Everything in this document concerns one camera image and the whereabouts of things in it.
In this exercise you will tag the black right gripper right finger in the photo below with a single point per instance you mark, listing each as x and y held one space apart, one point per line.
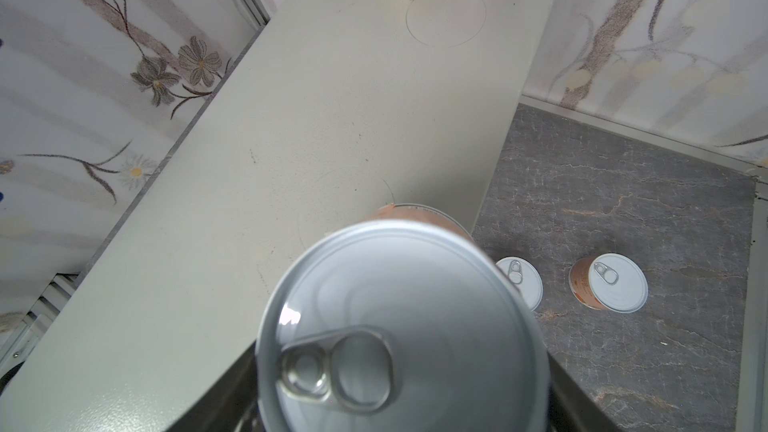
570 408

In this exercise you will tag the brown label can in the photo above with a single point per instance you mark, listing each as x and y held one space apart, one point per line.
400 325

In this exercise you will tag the grey metal cabinet box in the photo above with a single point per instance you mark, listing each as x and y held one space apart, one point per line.
338 107

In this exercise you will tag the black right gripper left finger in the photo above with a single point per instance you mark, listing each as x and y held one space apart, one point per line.
230 404

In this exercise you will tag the white can beside cabinet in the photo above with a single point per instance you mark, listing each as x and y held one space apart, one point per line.
525 278

